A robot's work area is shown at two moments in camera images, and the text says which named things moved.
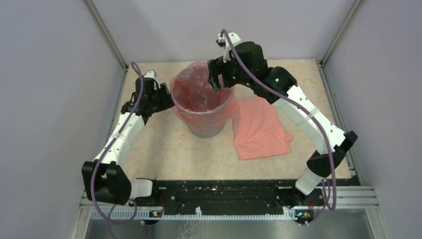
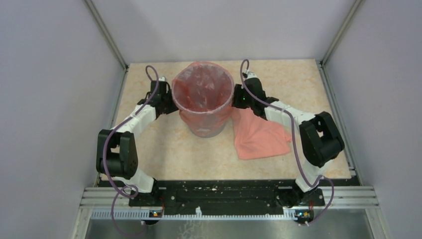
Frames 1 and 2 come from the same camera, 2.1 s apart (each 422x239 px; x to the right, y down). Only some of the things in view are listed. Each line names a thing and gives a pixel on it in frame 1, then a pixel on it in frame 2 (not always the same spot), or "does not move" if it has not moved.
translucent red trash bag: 199,106 does not move
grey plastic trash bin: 205,130 does not move
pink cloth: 259,131 does not move
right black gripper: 217,66 → 238,90
